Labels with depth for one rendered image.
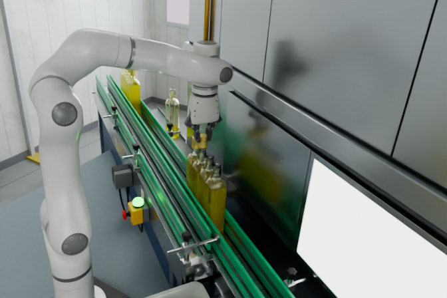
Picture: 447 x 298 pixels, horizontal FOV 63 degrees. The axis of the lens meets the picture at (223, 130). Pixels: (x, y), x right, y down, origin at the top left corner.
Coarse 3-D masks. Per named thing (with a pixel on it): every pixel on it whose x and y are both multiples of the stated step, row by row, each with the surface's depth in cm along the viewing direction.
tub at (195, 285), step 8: (176, 288) 111; (184, 288) 111; (192, 288) 113; (200, 288) 112; (152, 296) 107; (160, 296) 108; (168, 296) 110; (176, 296) 111; (184, 296) 112; (192, 296) 114; (200, 296) 112; (208, 296) 109
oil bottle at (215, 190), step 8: (208, 184) 121; (216, 184) 119; (224, 184) 120; (208, 192) 122; (216, 192) 120; (224, 192) 121; (208, 200) 123; (216, 200) 121; (224, 200) 123; (208, 208) 124; (216, 208) 123; (224, 208) 124; (216, 216) 124; (216, 224) 126
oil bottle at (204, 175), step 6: (204, 168) 126; (204, 174) 124; (210, 174) 124; (204, 180) 124; (204, 186) 125; (198, 192) 131; (204, 192) 126; (198, 198) 131; (204, 198) 127; (204, 204) 128
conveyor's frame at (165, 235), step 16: (96, 96) 247; (112, 128) 203; (128, 160) 174; (128, 192) 195; (144, 192) 151; (160, 224) 134; (160, 240) 137; (176, 240) 124; (176, 256) 120; (176, 272) 123; (224, 272) 112; (224, 288) 112
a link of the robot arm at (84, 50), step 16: (80, 32) 89; (96, 32) 91; (112, 32) 95; (64, 48) 89; (80, 48) 89; (96, 48) 90; (112, 48) 92; (128, 48) 95; (48, 64) 93; (64, 64) 90; (80, 64) 90; (96, 64) 93; (112, 64) 95; (32, 80) 95; (64, 80) 96
